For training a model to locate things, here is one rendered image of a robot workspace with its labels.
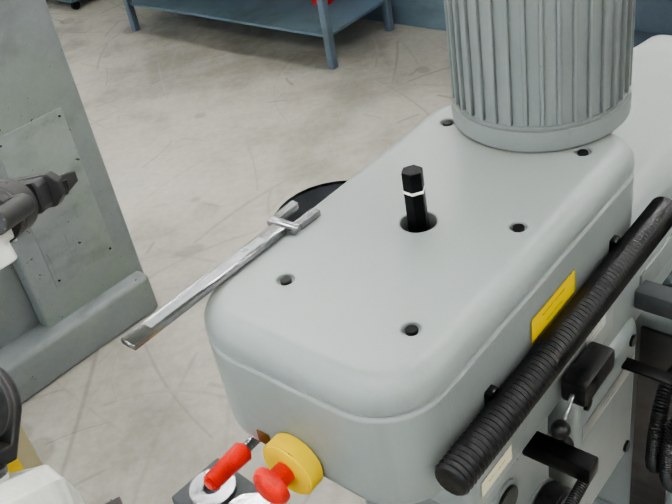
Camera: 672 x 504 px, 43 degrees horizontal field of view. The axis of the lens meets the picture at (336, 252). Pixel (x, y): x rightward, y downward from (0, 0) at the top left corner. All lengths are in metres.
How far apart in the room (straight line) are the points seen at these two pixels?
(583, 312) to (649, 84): 0.58
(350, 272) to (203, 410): 2.69
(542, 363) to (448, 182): 0.22
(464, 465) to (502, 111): 0.39
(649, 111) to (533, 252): 0.53
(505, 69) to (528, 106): 0.05
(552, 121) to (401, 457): 0.40
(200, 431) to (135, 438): 0.26
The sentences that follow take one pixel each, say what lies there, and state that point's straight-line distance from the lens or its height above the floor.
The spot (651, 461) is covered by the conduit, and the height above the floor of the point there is 1.44.
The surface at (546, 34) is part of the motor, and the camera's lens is 0.90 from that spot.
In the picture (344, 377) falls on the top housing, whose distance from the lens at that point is 0.71.
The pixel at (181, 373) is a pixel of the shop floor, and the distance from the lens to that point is 3.66.
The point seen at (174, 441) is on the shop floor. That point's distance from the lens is 3.40.
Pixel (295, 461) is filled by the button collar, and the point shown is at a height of 1.78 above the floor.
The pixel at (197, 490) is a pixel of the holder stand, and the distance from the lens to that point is 1.71.
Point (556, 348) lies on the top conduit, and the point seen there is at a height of 1.80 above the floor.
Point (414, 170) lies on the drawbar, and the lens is 0.83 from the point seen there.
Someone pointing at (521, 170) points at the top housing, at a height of 1.89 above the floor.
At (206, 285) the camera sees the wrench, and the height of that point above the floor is 1.90.
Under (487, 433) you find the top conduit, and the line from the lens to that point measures 0.76.
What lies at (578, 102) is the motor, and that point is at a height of 1.94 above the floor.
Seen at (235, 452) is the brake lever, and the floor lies 1.71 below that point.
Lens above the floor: 2.38
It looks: 35 degrees down
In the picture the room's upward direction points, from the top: 11 degrees counter-clockwise
